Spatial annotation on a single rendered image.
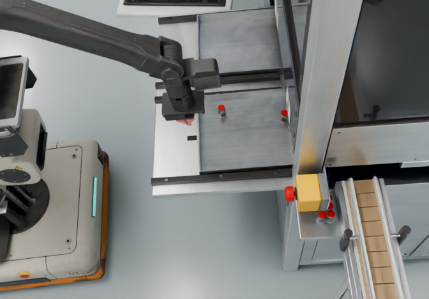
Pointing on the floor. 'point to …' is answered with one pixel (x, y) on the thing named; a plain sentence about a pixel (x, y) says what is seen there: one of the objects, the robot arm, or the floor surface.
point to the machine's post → (322, 85)
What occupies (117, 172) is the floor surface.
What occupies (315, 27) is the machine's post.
